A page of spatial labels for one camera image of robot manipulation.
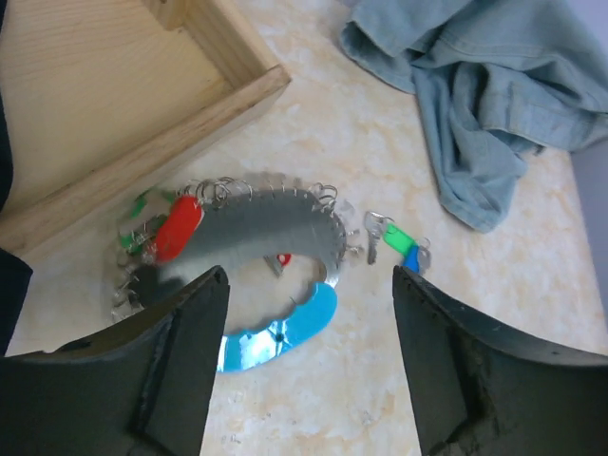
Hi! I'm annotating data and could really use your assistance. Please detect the wooden clothes rack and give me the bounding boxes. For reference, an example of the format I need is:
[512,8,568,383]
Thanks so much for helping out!
[1,1,291,258]

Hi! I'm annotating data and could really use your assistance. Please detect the light blue denim cloth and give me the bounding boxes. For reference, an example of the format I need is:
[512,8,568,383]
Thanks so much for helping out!
[339,1,607,233]

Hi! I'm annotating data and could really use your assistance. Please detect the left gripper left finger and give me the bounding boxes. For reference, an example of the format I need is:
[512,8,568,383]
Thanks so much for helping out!
[1,266,230,455]

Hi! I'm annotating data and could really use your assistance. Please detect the keyring chain with keys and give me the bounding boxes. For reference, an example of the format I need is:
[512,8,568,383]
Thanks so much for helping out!
[104,175,367,374]

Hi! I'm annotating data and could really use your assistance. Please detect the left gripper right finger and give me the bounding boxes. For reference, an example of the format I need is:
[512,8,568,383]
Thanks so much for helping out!
[392,266,607,455]

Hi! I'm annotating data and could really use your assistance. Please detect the key with green tag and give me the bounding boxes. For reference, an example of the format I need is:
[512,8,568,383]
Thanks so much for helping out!
[364,211,415,265]

